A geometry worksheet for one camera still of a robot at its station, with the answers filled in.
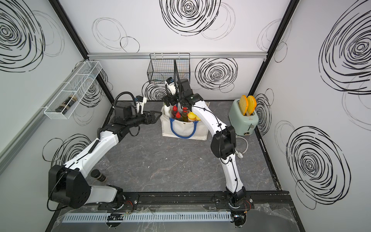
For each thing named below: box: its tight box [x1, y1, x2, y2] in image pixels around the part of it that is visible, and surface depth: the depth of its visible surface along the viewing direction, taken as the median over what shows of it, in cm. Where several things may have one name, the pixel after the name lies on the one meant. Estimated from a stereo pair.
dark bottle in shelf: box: [55, 95, 78, 115], surface depth 68 cm
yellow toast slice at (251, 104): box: [246, 95, 258, 116], surface depth 92 cm
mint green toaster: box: [228, 98, 259, 136], surface depth 93 cm
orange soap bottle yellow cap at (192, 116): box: [187, 111, 197, 122], surface depth 88 cm
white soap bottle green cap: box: [163, 103, 172, 118], surface depth 87 cm
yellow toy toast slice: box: [239, 94, 249, 116], surface depth 93 cm
